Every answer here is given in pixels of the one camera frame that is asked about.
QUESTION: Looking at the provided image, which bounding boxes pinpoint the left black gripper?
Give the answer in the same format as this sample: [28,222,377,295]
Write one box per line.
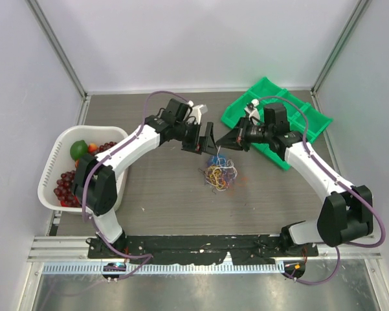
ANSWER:
[173,121,218,156]

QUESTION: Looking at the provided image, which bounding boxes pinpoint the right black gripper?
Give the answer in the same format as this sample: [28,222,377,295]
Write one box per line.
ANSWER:
[216,115,272,152]

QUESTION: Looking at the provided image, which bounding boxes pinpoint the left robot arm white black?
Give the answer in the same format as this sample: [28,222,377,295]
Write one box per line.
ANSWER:
[72,98,217,259]

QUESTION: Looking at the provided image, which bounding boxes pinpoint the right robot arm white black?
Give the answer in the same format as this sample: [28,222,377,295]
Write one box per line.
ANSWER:
[216,102,373,256]

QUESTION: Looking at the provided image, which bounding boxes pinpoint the green compartment bin tray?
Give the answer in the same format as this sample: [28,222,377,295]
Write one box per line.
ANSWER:
[219,76,334,170]

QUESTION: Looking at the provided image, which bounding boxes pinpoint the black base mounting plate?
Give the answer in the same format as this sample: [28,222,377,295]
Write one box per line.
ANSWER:
[87,233,320,265]

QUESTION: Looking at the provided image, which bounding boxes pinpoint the small peach fruits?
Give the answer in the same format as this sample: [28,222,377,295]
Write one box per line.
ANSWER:
[75,143,99,167]

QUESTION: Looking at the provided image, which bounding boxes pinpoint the green lime fruit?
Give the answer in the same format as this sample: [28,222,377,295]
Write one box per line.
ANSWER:
[69,140,88,161]

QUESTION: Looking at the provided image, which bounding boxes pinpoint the white plastic fruit basket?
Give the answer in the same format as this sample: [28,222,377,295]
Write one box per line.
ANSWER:
[38,125,128,214]

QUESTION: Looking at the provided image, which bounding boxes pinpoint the red grape bunch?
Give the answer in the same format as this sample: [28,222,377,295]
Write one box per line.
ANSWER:
[53,170,80,208]

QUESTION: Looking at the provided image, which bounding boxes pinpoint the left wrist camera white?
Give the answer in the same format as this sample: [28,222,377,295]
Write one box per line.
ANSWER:
[186,100,208,124]

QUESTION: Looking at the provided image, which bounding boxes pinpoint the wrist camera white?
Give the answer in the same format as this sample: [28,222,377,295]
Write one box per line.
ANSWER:
[186,100,208,124]
[244,98,260,125]

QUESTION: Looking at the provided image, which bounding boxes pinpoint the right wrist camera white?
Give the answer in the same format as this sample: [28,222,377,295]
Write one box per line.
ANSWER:
[244,98,260,125]

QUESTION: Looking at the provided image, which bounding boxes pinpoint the orange cable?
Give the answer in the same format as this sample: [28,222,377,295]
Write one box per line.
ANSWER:
[226,174,249,192]

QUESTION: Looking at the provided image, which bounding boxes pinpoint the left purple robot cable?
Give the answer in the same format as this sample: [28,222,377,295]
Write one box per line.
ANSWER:
[81,90,190,224]

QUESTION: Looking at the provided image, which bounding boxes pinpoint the white slotted cable duct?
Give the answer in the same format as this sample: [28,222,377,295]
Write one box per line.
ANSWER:
[42,261,285,275]

